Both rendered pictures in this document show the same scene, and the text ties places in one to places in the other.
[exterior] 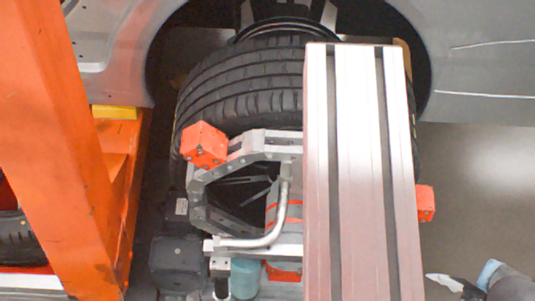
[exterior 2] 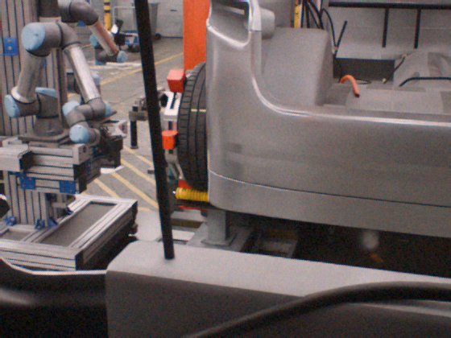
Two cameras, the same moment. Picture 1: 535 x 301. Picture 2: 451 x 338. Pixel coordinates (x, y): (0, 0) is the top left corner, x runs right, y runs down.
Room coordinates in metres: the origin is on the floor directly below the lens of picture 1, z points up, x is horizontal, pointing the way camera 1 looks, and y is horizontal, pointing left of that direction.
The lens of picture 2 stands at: (1.95, -3.01, 1.59)
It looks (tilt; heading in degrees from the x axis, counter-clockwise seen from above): 18 degrees down; 105
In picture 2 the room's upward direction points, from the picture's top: 1 degrees clockwise
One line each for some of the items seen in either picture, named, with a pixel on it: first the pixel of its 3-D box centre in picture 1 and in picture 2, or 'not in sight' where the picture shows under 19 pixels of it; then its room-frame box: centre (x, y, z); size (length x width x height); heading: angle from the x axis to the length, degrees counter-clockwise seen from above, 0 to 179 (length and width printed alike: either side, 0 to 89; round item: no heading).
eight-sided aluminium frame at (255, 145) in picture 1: (293, 199); (188, 125); (0.96, -0.07, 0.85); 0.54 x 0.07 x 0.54; 90
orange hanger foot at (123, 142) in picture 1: (110, 146); not in sight; (1.19, 0.47, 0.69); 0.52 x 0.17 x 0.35; 0
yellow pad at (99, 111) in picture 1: (118, 96); not in sight; (1.36, 0.47, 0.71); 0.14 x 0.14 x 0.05; 0
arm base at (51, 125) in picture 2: not in sight; (47, 123); (0.29, -0.33, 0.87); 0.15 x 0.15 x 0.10
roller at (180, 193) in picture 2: not in sight; (200, 195); (1.06, -0.19, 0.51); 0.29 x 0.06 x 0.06; 0
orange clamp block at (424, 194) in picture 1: (414, 203); (168, 139); (0.97, -0.39, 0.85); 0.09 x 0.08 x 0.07; 90
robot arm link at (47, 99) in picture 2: not in sight; (44, 100); (0.29, -0.33, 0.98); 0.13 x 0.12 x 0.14; 62
